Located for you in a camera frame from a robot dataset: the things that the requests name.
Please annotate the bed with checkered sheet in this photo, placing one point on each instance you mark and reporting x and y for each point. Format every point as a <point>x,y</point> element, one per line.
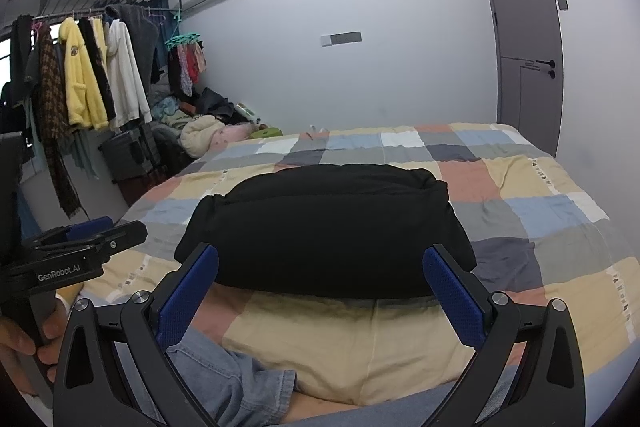
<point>525,217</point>

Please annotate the green clip hanger with clothes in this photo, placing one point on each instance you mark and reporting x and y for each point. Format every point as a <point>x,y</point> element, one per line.
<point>187,62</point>

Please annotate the cream fluffy garment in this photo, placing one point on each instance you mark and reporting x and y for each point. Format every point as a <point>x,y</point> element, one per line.
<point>200,134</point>

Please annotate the pile of clothes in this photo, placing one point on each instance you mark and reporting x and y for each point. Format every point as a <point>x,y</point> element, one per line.
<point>210,104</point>

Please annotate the black hanging jacket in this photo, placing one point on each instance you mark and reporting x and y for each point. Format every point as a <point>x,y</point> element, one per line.
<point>97,67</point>

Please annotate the grey door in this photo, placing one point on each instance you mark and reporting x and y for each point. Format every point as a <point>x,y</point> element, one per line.
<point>525,32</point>

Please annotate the grey wall switch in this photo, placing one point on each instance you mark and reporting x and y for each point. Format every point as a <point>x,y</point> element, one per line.
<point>562,2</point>

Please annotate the person's left hand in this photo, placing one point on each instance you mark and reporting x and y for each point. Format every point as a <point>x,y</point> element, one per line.
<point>15,344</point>

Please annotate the green cushion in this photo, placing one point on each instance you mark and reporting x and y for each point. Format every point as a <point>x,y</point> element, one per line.
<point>265,133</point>

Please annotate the dark grey hanging coat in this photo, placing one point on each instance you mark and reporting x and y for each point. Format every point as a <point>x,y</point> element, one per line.
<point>142,37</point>

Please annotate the pink cloth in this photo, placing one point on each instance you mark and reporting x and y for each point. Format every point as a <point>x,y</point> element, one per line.
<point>235,133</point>

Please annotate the grey wall control panel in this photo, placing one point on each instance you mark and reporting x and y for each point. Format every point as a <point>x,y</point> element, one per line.
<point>345,38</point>

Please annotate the person's denim clothing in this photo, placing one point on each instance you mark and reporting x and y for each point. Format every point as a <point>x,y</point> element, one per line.
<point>225,382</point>

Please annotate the black suitcase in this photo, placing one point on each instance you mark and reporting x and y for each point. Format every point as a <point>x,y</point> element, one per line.
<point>127,154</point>

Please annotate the white hooded jacket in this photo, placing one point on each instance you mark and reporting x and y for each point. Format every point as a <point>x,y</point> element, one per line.
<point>127,77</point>

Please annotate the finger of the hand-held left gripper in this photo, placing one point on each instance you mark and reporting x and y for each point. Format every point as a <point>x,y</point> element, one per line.
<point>90,226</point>
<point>100,242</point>

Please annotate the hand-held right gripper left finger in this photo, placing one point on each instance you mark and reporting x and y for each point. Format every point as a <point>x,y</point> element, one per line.
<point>187,292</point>

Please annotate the brown houndstooth coat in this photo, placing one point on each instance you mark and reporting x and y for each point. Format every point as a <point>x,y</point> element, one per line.
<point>52,97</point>

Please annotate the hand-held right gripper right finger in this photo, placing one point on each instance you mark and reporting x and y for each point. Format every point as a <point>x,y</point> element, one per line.
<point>452,297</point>

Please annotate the white and green device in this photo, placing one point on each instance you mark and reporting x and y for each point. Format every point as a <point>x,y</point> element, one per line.
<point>246,111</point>

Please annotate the black jacket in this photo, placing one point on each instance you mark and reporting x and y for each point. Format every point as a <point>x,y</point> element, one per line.
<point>325,227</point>
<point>97,67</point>

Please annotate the yellow hooded jacket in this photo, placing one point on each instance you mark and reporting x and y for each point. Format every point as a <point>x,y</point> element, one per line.
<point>80,77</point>

